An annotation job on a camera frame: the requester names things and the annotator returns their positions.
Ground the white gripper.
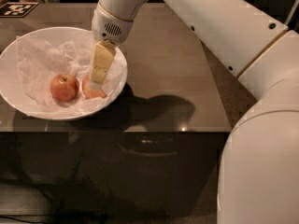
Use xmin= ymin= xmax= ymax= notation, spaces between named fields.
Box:
xmin=89 ymin=4 xmax=133 ymax=90

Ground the black white fiducial marker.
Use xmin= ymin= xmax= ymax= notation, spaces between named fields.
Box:
xmin=0 ymin=2 xmax=37 ymax=18

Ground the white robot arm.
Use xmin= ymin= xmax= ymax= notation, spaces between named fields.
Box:
xmin=92 ymin=0 xmax=299 ymax=224

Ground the white crumpled paper liner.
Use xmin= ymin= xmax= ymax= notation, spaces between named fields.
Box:
xmin=15 ymin=30 xmax=126 ymax=116

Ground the red apple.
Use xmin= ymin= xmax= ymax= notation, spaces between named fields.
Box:
xmin=81 ymin=76 xmax=107 ymax=99
xmin=50 ymin=74 xmax=79 ymax=102

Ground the white bowl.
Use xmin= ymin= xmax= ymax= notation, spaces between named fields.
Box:
xmin=0 ymin=26 xmax=129 ymax=121

